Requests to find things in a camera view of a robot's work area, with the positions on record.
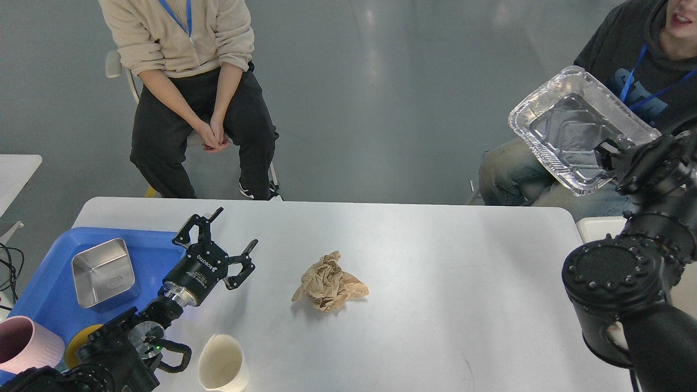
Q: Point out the grey office chair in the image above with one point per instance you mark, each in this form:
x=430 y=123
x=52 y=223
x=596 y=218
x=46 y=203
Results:
x=115 y=69

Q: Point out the small steel rectangular tin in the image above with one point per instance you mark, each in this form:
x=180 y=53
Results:
x=103 y=276

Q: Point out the brown paper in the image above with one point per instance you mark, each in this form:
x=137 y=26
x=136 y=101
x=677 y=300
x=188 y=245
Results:
x=328 y=286

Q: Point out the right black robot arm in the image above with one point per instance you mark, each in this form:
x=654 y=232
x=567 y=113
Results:
x=620 y=285

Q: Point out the aluminium foil tray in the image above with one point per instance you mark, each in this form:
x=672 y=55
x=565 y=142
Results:
x=565 y=119

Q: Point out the blue plastic tray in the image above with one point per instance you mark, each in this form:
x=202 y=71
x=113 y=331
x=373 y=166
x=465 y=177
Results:
x=50 y=298

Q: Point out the white side table left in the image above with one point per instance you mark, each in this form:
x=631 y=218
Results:
x=16 y=170

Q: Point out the dark teal mug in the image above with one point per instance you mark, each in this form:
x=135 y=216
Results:
x=81 y=338

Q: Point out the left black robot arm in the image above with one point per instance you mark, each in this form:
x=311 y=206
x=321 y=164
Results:
x=124 y=353

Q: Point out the person in beige shirt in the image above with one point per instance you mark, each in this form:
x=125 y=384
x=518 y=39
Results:
x=194 y=59

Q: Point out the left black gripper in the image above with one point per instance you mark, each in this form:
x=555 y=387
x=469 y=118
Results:
x=205 y=264

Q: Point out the cream paper cup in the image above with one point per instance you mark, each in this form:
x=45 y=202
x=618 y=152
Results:
x=222 y=365

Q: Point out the person in grey hoodie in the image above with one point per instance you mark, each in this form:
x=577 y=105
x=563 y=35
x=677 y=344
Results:
x=635 y=80

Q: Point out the pink ribbed mug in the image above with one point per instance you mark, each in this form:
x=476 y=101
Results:
x=27 y=344

